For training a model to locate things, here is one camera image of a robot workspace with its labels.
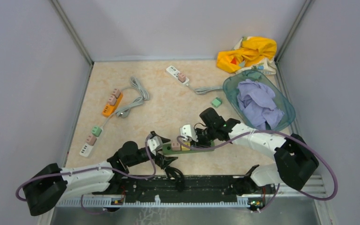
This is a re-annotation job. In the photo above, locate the grey cable of white strip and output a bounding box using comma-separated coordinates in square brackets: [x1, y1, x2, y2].
[186, 83, 224, 96]

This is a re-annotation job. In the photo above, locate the pink plug on green strip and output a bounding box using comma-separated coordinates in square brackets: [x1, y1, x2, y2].
[171, 142, 181, 151]

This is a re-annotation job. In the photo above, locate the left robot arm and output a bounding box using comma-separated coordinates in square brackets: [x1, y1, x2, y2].
[15, 131, 178, 216]

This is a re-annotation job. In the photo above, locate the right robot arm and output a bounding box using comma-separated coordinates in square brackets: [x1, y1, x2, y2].
[196, 107, 319, 193]

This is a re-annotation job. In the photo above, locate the white power strip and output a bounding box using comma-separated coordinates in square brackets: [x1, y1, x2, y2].
[166, 66, 189, 85]
[79, 143, 94, 158]

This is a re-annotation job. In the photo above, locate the light green plug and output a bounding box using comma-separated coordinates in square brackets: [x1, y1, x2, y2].
[211, 97, 223, 108]

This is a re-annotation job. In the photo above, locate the pink plug lower orange strip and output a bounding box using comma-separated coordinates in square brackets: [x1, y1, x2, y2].
[107, 95, 117, 106]

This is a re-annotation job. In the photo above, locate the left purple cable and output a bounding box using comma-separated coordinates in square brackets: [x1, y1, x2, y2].
[15, 133, 157, 216]

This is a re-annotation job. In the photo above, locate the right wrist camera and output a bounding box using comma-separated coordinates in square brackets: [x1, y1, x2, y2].
[180, 124, 198, 142]

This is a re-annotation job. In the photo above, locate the green power strip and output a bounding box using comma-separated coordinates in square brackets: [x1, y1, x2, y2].
[162, 141, 215, 156]

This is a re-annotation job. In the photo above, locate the orange power strip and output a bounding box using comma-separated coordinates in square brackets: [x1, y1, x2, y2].
[102, 93, 123, 118]

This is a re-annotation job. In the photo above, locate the yellow plug on green strip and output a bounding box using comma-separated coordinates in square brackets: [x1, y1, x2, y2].
[181, 142, 191, 151]

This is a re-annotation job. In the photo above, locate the yellow cloth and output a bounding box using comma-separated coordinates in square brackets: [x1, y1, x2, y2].
[216, 37, 277, 75]

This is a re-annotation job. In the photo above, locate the teal plastic basket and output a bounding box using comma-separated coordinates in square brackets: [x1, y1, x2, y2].
[223, 70, 295, 131]

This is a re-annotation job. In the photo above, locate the black power cord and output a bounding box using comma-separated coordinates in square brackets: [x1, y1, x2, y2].
[161, 161, 186, 193]

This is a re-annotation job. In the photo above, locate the grey coiled cable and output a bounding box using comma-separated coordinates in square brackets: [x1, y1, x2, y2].
[100, 76, 151, 129]

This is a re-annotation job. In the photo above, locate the pink plug on white strip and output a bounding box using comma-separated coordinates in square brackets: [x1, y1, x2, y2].
[177, 73, 187, 83]

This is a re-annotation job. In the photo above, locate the purple cloth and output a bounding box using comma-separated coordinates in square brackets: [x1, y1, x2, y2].
[237, 79, 285, 130]

